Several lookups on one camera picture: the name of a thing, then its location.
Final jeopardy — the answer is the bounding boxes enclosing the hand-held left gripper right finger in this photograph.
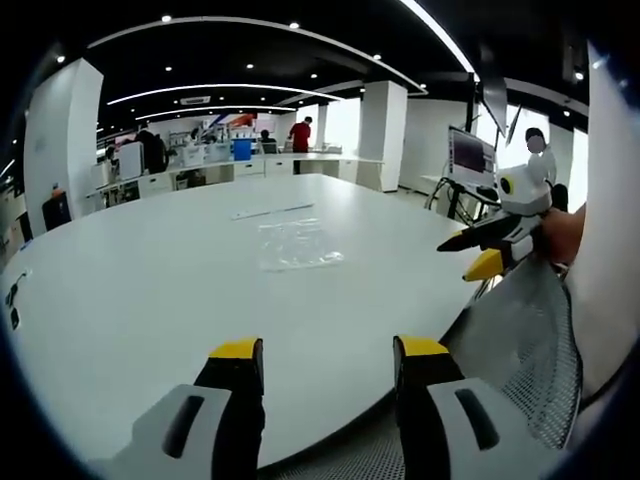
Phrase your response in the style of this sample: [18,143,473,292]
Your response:
[392,333,551,480]

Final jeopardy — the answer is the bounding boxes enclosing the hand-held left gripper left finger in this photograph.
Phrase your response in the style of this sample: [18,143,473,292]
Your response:
[107,337,266,480]

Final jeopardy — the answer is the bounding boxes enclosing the clear food packaging bag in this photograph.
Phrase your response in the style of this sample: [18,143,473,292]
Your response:
[257,216,346,274]

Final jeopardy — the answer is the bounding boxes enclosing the person's right hand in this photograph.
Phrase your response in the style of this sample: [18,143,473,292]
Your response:
[537,203,589,267]

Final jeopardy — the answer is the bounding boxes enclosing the computer monitor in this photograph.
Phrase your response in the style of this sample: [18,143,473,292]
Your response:
[446,124,497,177]

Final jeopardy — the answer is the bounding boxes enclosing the white counter cabinets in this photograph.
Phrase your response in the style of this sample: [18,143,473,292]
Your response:
[84,151,386,202]

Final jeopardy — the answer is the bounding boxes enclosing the white box appliance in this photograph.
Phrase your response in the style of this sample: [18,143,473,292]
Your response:
[117,141,147,182]

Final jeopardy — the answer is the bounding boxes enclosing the black cable on table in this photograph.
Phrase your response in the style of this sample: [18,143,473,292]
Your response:
[3,268,32,330]

